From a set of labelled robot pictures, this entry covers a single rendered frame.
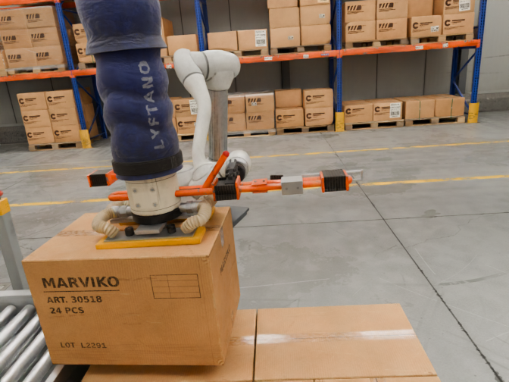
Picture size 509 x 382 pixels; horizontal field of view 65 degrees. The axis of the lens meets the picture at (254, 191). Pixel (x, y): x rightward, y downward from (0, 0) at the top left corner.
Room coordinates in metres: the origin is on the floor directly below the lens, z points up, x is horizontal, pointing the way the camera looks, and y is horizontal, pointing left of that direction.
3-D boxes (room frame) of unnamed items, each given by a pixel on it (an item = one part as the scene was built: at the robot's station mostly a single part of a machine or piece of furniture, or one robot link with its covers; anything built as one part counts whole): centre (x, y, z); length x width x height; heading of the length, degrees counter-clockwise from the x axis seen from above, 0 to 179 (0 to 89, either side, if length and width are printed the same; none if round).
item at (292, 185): (1.24, -0.12, 1.15); 0.07 x 0.07 x 0.04; 85
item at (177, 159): (1.28, 0.34, 1.26); 0.23 x 0.23 x 0.04
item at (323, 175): (1.22, -0.26, 1.16); 0.08 x 0.07 x 0.05; 85
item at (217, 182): (1.26, 0.09, 1.15); 0.10 x 0.08 x 0.06; 175
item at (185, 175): (2.01, 0.35, 0.94); 0.18 x 0.16 x 0.22; 122
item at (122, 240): (1.19, 0.34, 1.04); 0.34 x 0.10 x 0.05; 85
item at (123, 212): (1.28, 0.34, 1.08); 0.34 x 0.25 x 0.06; 85
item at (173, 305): (1.28, 0.42, 0.81); 0.60 x 0.40 x 0.40; 83
